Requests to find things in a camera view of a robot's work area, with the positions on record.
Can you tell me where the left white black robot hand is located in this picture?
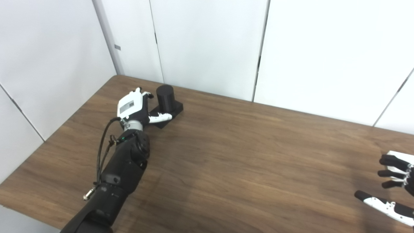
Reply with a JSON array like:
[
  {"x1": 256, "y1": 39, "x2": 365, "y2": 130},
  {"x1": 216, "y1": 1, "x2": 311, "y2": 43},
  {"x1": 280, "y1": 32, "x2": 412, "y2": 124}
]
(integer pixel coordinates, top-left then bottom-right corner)
[{"x1": 116, "y1": 87, "x2": 173, "y2": 124}]

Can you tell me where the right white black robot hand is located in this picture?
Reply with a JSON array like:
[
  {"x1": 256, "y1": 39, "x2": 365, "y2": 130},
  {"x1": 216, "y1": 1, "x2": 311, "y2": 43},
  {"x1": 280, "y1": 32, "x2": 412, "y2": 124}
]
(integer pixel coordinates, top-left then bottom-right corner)
[{"x1": 354, "y1": 154, "x2": 414, "y2": 227}]

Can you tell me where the black peg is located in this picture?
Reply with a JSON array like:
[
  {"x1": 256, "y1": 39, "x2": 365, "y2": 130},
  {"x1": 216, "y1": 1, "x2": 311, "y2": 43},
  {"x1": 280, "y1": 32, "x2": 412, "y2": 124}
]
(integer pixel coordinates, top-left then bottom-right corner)
[{"x1": 149, "y1": 85, "x2": 184, "y2": 129}]

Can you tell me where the grey partition post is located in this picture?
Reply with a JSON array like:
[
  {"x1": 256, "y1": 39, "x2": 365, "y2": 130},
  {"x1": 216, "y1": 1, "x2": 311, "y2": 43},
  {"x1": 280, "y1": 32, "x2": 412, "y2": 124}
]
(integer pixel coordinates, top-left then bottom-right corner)
[{"x1": 92, "y1": 0, "x2": 125, "y2": 76}]

